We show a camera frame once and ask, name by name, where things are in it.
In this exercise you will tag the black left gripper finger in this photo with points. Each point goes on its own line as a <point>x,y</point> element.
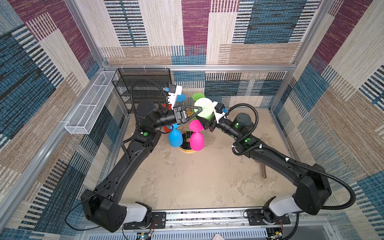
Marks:
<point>191,110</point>
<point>188,117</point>

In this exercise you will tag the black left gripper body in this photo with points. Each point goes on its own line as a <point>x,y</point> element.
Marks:
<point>177,116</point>

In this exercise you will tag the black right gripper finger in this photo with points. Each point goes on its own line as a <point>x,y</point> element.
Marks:
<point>206,117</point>
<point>208,125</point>

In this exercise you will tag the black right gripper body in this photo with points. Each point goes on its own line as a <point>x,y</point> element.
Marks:
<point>226,124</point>

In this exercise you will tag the green wine glass front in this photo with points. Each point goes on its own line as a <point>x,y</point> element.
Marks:
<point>206,104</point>

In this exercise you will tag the green wine glass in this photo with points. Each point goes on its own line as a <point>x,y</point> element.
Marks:
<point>198,96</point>
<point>206,104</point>

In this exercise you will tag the pink wine glass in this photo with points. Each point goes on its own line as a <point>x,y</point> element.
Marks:
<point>197,141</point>

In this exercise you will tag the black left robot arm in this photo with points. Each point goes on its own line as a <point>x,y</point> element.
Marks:
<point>101,205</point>

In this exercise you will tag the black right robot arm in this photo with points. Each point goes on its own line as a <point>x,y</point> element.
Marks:
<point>312,182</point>

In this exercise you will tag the red wine glass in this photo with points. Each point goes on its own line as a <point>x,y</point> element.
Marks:
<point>168,129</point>

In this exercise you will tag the green wine glass back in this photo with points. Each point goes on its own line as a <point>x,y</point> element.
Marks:
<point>198,96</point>

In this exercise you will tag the blue wine glass back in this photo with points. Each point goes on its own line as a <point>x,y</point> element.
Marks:
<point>181,98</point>

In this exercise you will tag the blue wine glass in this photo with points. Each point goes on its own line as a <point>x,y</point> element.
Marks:
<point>175,137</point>
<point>181,98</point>

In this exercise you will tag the blue wine glass front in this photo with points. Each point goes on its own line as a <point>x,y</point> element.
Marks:
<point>175,137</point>

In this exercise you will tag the black mesh shelf rack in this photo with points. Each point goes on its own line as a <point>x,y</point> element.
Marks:
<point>141,87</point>

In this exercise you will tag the brown slotted scoop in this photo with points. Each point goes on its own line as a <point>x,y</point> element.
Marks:
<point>262,169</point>

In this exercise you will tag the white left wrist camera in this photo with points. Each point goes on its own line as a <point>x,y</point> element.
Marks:
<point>173,92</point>

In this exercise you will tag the white wire mesh basket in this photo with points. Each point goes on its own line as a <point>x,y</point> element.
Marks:
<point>87,112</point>

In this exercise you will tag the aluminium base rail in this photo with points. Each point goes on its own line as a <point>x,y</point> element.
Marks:
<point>219,224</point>

